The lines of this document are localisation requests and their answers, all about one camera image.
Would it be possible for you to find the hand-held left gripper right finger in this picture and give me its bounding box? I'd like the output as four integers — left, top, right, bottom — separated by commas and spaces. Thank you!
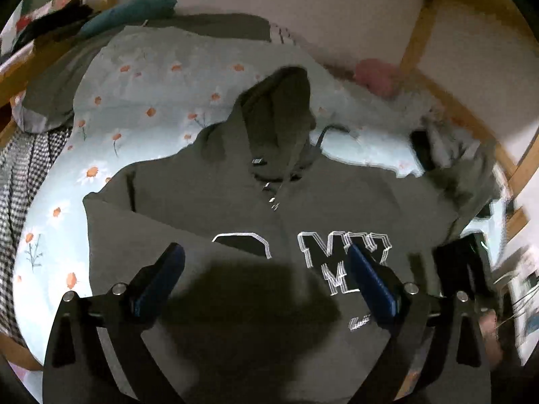
345, 244, 493, 404

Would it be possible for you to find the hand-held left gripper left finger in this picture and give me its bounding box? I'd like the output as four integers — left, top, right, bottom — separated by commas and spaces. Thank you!
42, 242, 186, 404

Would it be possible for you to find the black white checked bedsheet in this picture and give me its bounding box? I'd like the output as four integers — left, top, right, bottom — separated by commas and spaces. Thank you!
0, 128, 73, 346

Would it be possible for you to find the red black patterned cloth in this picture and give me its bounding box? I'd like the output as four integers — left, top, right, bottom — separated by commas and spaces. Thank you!
0, 0, 94, 53

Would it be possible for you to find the grey pillow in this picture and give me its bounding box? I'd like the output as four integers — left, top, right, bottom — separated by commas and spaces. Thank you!
12, 12, 272, 134

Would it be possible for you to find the person's right hand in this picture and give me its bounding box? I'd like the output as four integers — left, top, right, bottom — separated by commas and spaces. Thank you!
478, 309, 505, 363

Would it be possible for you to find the grey zip hoodie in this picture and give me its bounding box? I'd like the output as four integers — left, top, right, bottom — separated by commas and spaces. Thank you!
82, 66, 503, 404

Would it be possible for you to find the pink plush toy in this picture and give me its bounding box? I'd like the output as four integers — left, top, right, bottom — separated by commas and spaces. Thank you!
353, 58, 402, 97

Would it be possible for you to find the wooden bed frame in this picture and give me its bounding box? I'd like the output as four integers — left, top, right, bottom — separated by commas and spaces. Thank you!
0, 0, 539, 372

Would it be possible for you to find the teal pillow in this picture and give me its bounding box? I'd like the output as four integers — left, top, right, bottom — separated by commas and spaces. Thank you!
78, 0, 178, 37

